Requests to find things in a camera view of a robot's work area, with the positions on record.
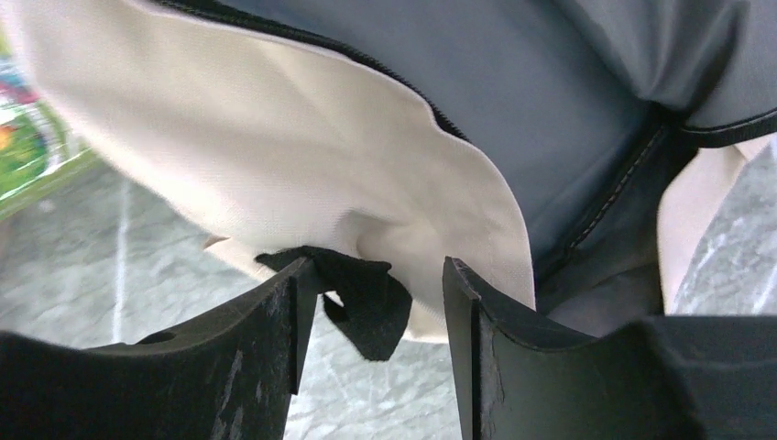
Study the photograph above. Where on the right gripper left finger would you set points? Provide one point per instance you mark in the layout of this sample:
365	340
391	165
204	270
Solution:
228	373

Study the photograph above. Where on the green illustrated book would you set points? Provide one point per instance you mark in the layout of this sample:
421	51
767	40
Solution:
38	151

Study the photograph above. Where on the beige canvas backpack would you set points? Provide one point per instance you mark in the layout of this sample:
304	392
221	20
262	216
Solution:
573	153

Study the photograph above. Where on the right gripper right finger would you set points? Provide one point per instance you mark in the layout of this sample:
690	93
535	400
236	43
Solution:
520	375

